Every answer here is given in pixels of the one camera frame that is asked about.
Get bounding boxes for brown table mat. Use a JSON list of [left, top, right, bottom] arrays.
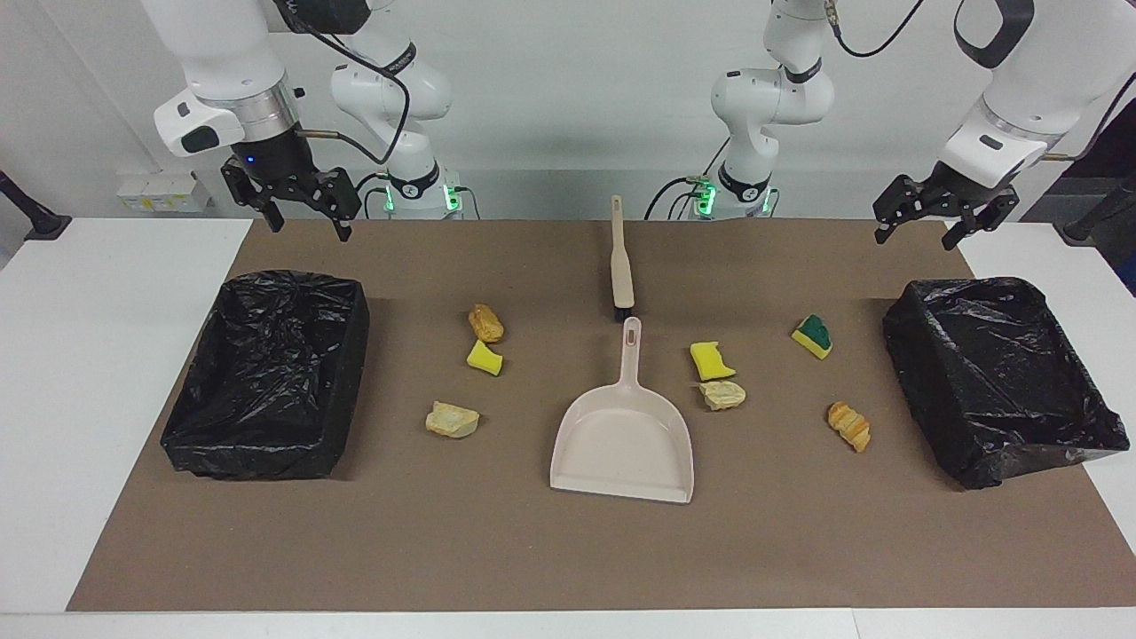
[[67, 218, 1136, 613]]

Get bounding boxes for pale bread chunk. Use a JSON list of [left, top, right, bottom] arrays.
[[425, 401, 481, 440], [698, 381, 747, 412]]

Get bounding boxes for bin lined with black bag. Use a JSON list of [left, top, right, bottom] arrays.
[[882, 277, 1131, 490], [160, 270, 371, 481]]

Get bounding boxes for brown oval bread roll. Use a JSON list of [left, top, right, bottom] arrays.
[[468, 304, 505, 344]]

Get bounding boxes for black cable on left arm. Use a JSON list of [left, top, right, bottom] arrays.
[[827, 0, 1136, 162]]

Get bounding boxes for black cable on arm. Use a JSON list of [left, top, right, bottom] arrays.
[[827, 0, 1136, 162], [271, 0, 414, 167]]

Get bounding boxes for white wall socket strip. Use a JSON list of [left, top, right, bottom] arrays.
[[116, 172, 212, 214]]

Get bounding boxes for large yellow sponge piece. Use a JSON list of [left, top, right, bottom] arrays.
[[690, 341, 737, 383]]

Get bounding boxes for dark grey background panel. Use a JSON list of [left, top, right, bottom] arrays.
[[1019, 71, 1136, 296]]

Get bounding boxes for beige hand brush black bristles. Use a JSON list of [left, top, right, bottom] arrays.
[[609, 195, 636, 322]]

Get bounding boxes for green and yellow sponge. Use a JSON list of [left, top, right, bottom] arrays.
[[791, 314, 834, 360]]

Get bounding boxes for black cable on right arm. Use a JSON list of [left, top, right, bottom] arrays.
[[271, 0, 414, 167]]

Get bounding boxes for beige plastic dustpan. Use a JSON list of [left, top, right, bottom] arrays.
[[549, 317, 695, 505]]

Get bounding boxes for striped orange croissant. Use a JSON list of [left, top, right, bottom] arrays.
[[827, 401, 872, 454]]

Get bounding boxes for black base power cable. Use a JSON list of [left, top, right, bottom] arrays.
[[643, 133, 733, 221], [344, 171, 481, 221]]

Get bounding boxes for black stand foot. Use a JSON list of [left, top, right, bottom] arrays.
[[0, 169, 72, 242], [1054, 173, 1136, 247]]

